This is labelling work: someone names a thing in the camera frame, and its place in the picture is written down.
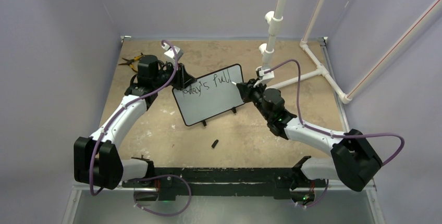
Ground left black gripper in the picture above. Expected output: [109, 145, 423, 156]
[153, 59, 197, 91]

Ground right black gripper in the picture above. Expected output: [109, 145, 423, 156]
[238, 78, 272, 121]

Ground black framed whiteboard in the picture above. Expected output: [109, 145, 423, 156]
[172, 64, 244, 127]

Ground black marker cap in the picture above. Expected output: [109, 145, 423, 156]
[211, 140, 219, 148]

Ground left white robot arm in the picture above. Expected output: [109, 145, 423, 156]
[73, 55, 196, 195]

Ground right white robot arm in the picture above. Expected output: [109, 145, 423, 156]
[235, 79, 383, 192]

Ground yellow black pliers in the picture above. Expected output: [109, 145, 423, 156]
[118, 53, 144, 73]

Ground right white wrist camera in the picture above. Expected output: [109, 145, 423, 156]
[254, 66, 275, 87]

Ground white PVC pipe frame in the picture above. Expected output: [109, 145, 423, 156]
[254, 0, 442, 105]

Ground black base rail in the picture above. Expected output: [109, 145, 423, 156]
[152, 167, 308, 201]

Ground aluminium extrusion frame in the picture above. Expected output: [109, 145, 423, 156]
[319, 36, 384, 224]

